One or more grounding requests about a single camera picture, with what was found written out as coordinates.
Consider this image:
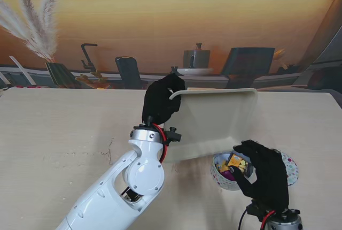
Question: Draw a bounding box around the dark brown orange snack packet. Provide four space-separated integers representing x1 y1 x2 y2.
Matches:
226 154 250 173

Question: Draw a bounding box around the printed kitchen backdrop banner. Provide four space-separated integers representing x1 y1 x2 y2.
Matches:
0 0 342 91

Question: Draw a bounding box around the round polka dot tin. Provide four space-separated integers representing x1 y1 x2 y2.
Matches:
210 152 256 192

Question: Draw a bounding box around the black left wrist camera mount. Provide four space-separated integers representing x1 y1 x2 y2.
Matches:
162 126 183 144

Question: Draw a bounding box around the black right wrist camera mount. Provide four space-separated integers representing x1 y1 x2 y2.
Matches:
245 203 271 220

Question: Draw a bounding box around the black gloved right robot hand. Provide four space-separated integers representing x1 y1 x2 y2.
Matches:
227 139 290 210

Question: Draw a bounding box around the red left wrist cable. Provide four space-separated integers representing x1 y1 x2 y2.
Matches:
152 122 169 164

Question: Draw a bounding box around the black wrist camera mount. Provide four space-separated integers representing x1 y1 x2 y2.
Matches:
245 203 271 220
162 126 183 144

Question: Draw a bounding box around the purple yellow printed snack packet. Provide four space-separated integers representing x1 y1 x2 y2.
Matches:
219 170 237 181

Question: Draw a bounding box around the red right wrist cable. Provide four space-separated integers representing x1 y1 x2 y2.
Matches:
260 210 276 230

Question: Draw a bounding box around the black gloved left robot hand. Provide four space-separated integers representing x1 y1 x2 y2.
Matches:
141 74 186 126

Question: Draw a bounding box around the beige rectangular plastic tray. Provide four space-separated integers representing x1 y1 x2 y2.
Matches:
161 87 259 164

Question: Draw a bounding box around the round polka dot tin lid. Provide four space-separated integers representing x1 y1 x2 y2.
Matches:
279 151 299 187

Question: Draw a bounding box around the red wrist cable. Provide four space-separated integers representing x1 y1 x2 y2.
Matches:
152 122 169 164
260 210 276 230

